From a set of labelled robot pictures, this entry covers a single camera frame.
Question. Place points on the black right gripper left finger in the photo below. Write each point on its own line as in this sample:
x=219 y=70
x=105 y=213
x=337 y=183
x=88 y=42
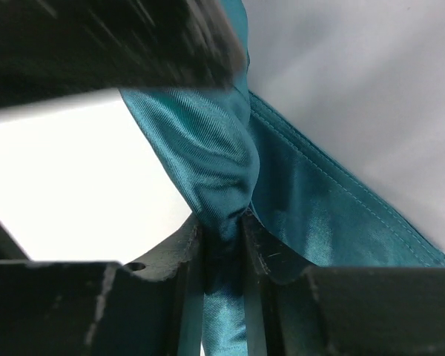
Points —
x=151 y=306

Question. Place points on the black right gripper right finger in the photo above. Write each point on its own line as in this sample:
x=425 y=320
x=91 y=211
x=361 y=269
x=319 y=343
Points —
x=293 y=307

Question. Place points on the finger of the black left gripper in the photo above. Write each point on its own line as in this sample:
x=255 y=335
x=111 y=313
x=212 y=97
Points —
x=50 y=49

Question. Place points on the teal satin napkin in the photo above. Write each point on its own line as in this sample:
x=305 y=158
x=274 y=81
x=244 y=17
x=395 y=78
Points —
x=330 y=88

